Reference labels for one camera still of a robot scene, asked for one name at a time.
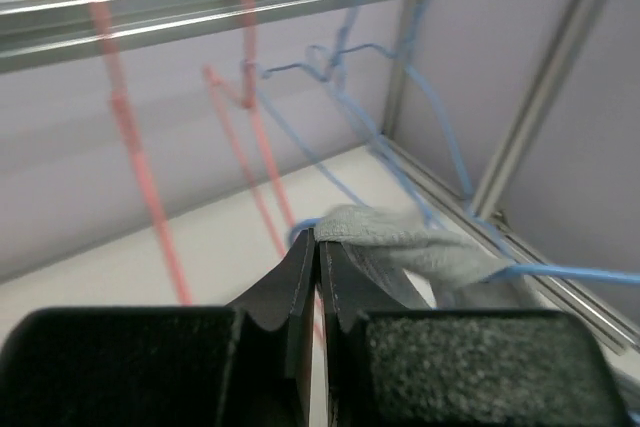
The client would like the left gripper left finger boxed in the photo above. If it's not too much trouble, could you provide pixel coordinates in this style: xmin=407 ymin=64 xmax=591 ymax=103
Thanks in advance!
xmin=1 ymin=231 xmax=316 ymax=426

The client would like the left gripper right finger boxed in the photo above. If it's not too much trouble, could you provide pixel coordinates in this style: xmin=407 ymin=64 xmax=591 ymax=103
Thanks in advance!
xmin=318 ymin=243 xmax=633 ymax=426

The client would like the grey tank top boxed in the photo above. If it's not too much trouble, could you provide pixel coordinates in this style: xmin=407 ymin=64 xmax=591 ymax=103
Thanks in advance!
xmin=314 ymin=205 xmax=538 ymax=309

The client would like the blue wire hanger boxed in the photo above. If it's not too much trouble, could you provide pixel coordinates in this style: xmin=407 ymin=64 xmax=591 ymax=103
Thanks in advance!
xmin=288 ymin=0 xmax=639 ymax=286
xmin=255 ymin=46 xmax=399 ymax=207
xmin=306 ymin=0 xmax=441 ymax=227

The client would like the pink wire hanger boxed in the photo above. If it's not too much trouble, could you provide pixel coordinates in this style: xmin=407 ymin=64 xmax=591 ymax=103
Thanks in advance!
xmin=89 ymin=0 xmax=193 ymax=305
xmin=202 ymin=0 xmax=326 ymax=343

